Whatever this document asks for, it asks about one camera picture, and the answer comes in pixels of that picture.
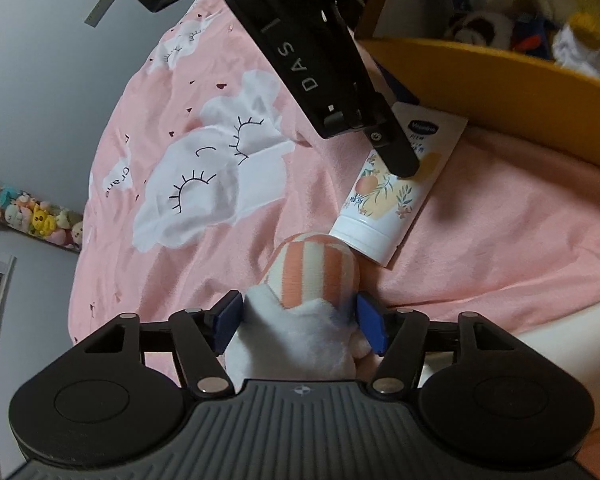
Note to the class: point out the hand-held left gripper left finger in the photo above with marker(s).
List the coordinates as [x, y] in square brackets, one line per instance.
[227, 320]

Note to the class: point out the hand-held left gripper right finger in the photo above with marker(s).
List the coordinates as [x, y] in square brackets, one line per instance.
[372, 322]

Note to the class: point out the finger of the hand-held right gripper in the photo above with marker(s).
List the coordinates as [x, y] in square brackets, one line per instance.
[397, 87]
[400, 157]

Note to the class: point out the floral hand cream tube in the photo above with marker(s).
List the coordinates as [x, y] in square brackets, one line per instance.
[380, 210]

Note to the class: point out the orange cardboard box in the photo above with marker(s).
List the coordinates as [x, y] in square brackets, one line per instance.
[480, 75]

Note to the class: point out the white plush with striped hat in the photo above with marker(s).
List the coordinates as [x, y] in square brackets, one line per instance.
[305, 270]

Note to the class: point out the sailor costume cat plush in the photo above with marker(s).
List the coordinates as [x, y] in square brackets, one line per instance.
[480, 30]

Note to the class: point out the column of small plush toys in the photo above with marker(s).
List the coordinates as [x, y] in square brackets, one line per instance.
[40, 217]

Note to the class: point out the white bed sheet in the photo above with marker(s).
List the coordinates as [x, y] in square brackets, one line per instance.
[595, 360]

